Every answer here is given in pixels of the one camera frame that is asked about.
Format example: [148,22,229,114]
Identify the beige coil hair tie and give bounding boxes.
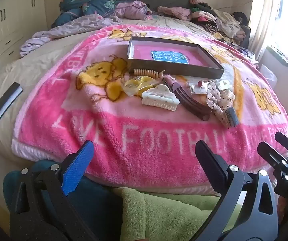
[134,68,160,79]

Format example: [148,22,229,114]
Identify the cream curtain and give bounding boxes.
[249,0,285,63]

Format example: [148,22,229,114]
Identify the pink clothes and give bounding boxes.
[157,6,192,22]

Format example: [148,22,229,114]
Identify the lilac sheet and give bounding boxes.
[20,15,115,57]

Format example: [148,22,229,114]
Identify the dark teal cloth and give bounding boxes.
[3,159,124,241]

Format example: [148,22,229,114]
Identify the black book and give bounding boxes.
[0,82,23,125]

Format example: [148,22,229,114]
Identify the grey cardboard box pink inside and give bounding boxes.
[127,36,225,79]

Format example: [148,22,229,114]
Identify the yellow item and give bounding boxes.
[121,77,157,97]

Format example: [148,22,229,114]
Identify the white hair claw clip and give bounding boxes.
[141,84,180,111]

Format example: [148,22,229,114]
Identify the green fleece blanket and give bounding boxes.
[112,187,242,241]

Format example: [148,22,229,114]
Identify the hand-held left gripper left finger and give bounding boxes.
[10,140,120,241]

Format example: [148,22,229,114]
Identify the small earring packet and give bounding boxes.
[188,80,208,95]

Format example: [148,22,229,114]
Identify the purple clothes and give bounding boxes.
[114,0,155,20]

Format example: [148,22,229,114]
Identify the dark floral duvet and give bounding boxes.
[51,0,124,28]

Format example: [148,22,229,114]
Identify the pile of mixed clothes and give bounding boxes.
[189,0,252,46]

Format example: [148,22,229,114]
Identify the pink printed blanket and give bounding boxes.
[11,25,288,197]

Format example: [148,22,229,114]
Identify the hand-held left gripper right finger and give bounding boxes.
[195,140,279,241]

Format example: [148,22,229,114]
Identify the cream wardrobe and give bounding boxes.
[0,0,59,64]

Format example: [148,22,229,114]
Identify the dotted fabric scrunchie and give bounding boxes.
[206,80,236,113]

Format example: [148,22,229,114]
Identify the bed with beige sheet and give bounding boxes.
[0,12,288,199]

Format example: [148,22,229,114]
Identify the brown banana hair clip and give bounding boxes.
[162,75,211,121]

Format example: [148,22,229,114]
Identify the small clear packet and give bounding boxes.
[215,79,231,91]

